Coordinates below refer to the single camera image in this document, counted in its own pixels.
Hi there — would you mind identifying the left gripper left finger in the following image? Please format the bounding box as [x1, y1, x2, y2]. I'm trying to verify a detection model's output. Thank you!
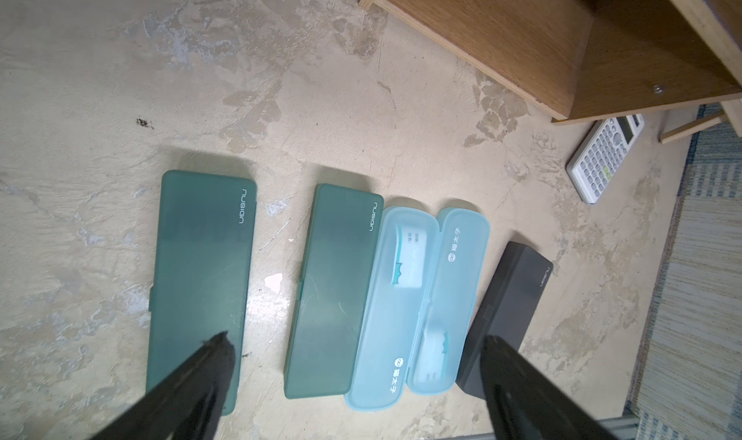
[94, 332, 236, 439]

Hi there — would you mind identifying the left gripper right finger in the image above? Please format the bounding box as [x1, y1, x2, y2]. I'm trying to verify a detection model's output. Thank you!
[480, 336, 614, 439]

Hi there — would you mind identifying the dark green pencil case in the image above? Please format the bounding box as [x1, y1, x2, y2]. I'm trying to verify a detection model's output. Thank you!
[284, 184, 384, 399]
[146, 169, 257, 390]

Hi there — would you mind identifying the black pencil case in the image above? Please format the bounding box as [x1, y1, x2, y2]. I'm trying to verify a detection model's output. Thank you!
[456, 241, 554, 399]

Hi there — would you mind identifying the light blue pencil case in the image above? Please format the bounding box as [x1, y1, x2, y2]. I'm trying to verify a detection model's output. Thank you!
[407, 208, 491, 396]
[345, 206, 439, 412]

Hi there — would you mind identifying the wooden three-tier shelf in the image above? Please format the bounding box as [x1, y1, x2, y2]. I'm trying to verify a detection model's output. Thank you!
[359, 0, 741, 124]

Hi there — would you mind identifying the white calculator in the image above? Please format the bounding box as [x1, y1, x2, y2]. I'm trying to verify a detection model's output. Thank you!
[566, 114, 645, 205]

